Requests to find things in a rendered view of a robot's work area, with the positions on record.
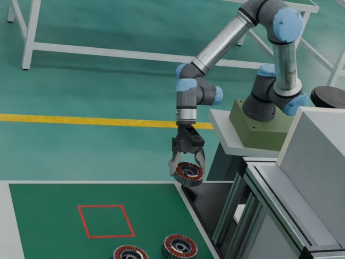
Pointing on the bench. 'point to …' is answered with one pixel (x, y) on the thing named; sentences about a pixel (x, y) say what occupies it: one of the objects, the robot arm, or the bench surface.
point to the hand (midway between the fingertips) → (188, 175)
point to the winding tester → (318, 163)
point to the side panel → (265, 239)
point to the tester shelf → (289, 210)
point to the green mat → (100, 219)
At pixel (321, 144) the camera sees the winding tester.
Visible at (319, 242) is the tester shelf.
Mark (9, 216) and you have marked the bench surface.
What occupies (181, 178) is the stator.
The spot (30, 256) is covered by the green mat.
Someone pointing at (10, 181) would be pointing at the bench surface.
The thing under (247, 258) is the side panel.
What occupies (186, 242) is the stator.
